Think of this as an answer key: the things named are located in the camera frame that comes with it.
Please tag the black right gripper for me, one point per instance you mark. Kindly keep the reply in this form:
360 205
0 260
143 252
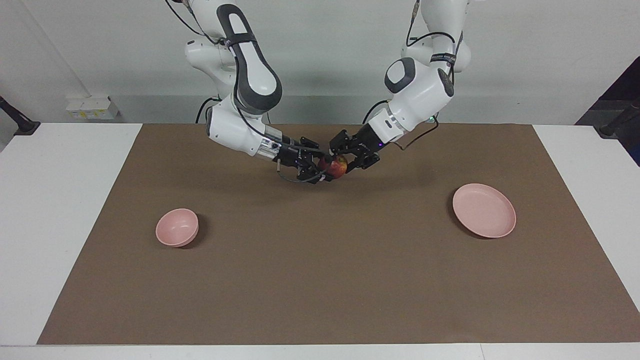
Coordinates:
300 155

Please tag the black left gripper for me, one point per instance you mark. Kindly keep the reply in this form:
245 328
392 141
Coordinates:
362 145

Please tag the red apple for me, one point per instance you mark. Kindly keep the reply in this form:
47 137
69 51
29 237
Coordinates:
337 166

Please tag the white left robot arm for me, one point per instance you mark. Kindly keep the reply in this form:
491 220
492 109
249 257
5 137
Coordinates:
420 90

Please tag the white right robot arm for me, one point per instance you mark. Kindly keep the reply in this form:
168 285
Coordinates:
255 75

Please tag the pink plate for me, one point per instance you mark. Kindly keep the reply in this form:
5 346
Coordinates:
484 210

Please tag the pink bowl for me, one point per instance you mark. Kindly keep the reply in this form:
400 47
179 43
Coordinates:
176 227

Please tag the brown table mat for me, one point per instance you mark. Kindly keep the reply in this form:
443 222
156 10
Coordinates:
320 250

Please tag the white power strip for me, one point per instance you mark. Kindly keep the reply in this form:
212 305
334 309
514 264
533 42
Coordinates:
92 108

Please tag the black clamp stand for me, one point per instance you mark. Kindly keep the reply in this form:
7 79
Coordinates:
617 122
22 125

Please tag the dark furniture panel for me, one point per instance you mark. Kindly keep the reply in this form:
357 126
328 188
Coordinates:
625 90

